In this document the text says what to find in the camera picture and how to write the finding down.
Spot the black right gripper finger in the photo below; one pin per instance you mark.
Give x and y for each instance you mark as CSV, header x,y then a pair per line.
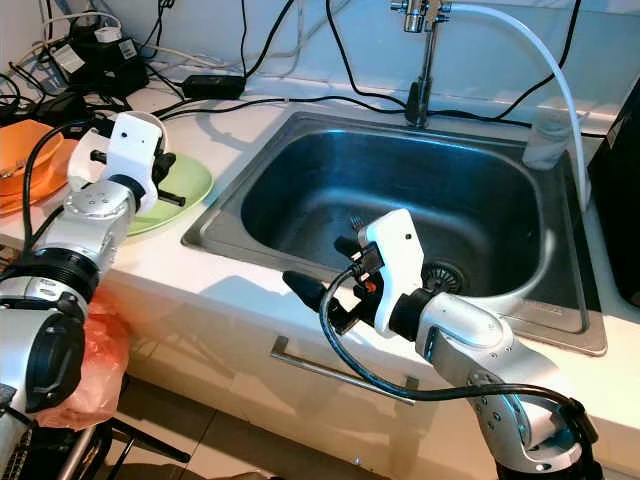
x,y
305,288
348,247

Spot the green plate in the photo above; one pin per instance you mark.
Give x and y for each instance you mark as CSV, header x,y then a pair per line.
x,y
185,190

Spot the metal fork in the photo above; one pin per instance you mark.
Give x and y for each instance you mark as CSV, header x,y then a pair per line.
x,y
15,170
356,222

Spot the white bowl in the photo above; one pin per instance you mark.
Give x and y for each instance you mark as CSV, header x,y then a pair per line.
x,y
85,160

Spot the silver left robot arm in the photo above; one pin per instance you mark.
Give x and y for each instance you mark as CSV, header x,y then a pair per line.
x,y
30,330

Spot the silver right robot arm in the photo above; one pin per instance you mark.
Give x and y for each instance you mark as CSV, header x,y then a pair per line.
x,y
470,340

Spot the stainless steel sink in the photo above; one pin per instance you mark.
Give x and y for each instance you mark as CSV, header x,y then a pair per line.
x,y
310,190

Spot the sink drain strainer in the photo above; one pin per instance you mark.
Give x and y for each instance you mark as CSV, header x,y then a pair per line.
x,y
448,277

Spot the black power adapter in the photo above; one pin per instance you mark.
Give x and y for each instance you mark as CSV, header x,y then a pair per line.
x,y
215,86

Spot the white cabinet door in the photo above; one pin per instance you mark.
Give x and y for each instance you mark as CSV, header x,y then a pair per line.
x,y
240,380

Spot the black charger white labels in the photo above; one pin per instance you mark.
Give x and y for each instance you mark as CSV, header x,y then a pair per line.
x,y
110,65

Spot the orange bowl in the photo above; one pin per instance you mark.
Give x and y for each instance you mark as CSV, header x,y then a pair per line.
x,y
25,145

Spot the chrome sink faucet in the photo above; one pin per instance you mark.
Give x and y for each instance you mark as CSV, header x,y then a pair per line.
x,y
417,80

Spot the black metal stand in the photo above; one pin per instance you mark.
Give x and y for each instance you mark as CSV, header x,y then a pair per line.
x,y
150,440

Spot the clear plastic cup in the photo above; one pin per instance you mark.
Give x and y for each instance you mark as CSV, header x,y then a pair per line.
x,y
550,145

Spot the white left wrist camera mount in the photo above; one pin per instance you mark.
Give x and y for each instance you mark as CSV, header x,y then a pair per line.
x,y
135,150

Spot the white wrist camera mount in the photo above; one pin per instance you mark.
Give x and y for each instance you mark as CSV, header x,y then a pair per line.
x,y
135,150
395,245

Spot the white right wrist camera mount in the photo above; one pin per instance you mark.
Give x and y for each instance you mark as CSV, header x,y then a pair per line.
x,y
395,245

